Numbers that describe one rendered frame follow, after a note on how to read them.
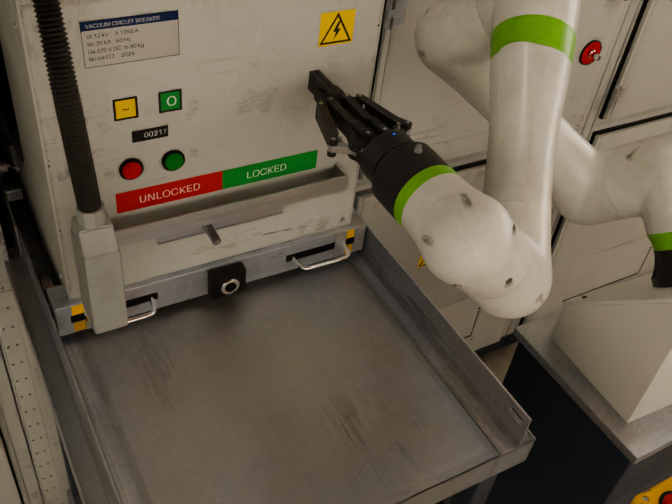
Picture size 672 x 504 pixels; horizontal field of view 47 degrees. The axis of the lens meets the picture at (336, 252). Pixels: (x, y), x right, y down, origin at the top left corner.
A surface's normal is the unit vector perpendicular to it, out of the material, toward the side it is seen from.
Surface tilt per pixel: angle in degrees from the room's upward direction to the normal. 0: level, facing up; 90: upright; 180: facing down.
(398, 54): 90
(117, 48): 90
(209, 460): 0
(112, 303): 90
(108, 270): 90
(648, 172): 77
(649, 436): 0
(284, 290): 0
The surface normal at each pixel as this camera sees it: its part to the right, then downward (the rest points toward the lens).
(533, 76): -0.11, -0.22
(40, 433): 0.48, 0.62
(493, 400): -0.87, 0.25
